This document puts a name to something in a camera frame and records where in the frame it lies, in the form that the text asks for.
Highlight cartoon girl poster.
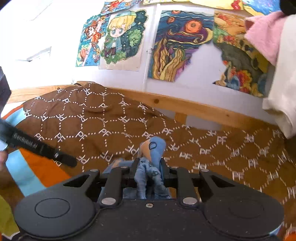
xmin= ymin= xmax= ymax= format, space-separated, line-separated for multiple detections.
xmin=99 ymin=9 xmax=149 ymax=70

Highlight blue printed pants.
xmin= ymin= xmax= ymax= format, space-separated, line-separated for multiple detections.
xmin=101 ymin=136 xmax=173 ymax=200

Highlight small cartoon poster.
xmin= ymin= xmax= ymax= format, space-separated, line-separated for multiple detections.
xmin=99 ymin=0 xmax=142 ymax=16

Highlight swirly night sky poster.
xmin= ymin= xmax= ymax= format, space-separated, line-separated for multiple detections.
xmin=147 ymin=10 xmax=215 ymax=82

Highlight blue and yellow poster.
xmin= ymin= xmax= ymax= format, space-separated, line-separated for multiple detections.
xmin=242 ymin=0 xmax=283 ymax=17

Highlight dark landscape poster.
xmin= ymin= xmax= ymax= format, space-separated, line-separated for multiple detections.
xmin=212 ymin=11 xmax=271 ymax=97

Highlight yellow drawing poster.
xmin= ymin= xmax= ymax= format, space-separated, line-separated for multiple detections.
xmin=191 ymin=0 xmax=245 ymax=11

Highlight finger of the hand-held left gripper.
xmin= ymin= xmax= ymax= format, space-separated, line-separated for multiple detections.
xmin=41 ymin=144 xmax=77 ymax=168

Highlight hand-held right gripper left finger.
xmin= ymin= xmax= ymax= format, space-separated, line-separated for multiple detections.
xmin=62 ymin=159 xmax=139 ymax=208

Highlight cartoon characters poster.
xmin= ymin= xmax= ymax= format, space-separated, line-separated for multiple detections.
xmin=75 ymin=13 xmax=110 ymax=68

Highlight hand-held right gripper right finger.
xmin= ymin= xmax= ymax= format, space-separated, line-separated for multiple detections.
xmin=159 ymin=158 xmax=234 ymax=207

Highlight cream hanging garment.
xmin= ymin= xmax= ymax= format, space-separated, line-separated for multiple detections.
xmin=262 ymin=17 xmax=296 ymax=140

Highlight brown patterned blanket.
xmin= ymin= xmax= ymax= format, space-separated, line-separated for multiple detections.
xmin=14 ymin=82 xmax=296 ymax=205

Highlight wooden bed rail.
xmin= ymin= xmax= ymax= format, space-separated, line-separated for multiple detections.
xmin=6 ymin=81 xmax=281 ymax=133

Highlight pink hanging cloth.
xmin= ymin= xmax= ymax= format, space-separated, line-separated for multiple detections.
xmin=245 ymin=10 xmax=287 ymax=67

